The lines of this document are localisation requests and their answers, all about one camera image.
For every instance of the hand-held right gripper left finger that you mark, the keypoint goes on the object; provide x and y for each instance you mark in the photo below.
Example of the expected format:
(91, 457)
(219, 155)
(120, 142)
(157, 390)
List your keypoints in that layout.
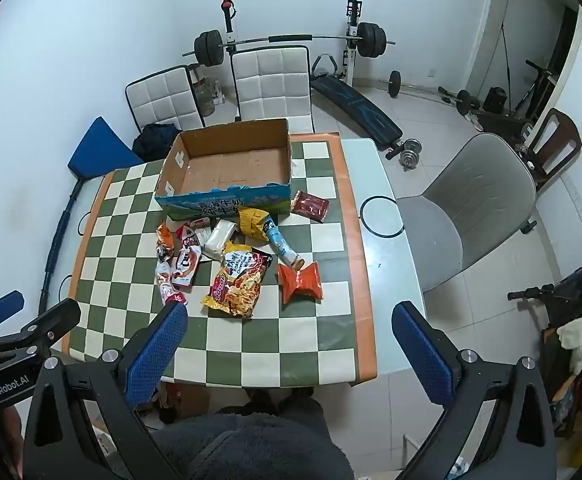
(158, 350)

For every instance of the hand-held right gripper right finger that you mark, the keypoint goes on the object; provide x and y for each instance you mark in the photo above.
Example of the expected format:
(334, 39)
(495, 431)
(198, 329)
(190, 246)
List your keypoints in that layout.
(421, 355)

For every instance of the yellow snack packet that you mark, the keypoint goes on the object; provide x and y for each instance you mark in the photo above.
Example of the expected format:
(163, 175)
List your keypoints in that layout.
(251, 220)

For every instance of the cardboard box with blue print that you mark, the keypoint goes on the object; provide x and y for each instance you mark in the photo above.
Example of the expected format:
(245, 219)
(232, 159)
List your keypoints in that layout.
(221, 165)

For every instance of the small red white snack packet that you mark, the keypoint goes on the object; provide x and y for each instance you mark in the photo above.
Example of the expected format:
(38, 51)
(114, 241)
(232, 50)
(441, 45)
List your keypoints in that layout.
(168, 290)

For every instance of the black rod with foam grip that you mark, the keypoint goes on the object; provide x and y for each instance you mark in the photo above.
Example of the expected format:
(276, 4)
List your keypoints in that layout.
(58, 240)

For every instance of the large yellow red noodle packet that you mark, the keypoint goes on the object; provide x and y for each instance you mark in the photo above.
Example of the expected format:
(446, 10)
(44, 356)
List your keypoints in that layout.
(238, 285)

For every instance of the orange brown snack packet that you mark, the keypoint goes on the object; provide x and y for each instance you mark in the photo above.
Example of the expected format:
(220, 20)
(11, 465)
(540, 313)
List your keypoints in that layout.
(164, 242)

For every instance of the pink white snack packet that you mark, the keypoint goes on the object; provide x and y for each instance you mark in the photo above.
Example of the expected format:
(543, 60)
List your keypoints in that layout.
(187, 234)

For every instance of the green white checkered tablecloth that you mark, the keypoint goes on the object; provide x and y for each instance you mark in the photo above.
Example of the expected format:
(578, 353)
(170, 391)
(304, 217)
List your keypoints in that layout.
(301, 340)

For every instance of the person's dark fleece clothing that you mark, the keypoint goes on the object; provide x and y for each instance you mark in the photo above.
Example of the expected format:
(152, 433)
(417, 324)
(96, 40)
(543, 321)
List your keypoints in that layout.
(241, 440)

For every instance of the black scooter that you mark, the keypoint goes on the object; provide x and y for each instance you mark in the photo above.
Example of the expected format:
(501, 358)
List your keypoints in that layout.
(531, 293)

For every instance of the orange red snack packet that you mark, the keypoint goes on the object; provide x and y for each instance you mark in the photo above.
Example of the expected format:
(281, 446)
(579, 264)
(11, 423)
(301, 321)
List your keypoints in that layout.
(299, 282)

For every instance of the blue white tube snack packet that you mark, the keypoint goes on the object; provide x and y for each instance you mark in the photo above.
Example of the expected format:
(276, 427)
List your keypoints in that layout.
(281, 245)

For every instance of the grey shell chair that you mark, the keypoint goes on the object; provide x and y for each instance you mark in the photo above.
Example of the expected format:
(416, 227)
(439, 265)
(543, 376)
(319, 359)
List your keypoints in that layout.
(471, 195)

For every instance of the dark red snack packet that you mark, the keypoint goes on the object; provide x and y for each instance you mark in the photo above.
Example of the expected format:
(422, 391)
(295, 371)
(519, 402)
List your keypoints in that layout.
(310, 206)

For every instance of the chrome dumbbell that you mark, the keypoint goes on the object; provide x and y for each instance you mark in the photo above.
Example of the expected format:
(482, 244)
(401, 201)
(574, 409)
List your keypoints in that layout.
(411, 155)

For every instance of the black bag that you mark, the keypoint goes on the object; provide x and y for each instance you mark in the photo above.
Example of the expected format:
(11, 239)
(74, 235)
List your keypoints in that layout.
(156, 142)

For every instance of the small white padded chair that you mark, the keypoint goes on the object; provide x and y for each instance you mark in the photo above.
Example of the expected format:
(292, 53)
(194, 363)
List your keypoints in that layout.
(161, 100)

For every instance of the dark wooden chair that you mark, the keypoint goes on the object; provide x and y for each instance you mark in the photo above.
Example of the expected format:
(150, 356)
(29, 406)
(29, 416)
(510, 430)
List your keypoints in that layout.
(558, 145)

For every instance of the black exercise machine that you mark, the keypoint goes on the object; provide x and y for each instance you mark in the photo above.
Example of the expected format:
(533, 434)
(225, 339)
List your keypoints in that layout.
(516, 120)

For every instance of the black blue weight bench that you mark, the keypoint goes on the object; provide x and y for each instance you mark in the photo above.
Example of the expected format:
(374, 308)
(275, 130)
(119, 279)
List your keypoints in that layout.
(361, 107)

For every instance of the thin barbell with small plates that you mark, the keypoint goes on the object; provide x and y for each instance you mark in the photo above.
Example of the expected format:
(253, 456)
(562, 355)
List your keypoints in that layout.
(394, 83)

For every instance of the large white padded chair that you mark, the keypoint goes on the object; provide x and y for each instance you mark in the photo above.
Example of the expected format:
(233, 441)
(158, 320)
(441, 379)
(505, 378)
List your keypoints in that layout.
(271, 80)

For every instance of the white barbell rack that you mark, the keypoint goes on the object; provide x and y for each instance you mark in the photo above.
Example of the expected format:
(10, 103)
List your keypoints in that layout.
(353, 62)

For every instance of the barbell with black plates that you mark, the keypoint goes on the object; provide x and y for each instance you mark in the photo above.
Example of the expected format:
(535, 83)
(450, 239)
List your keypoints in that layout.
(291, 38)

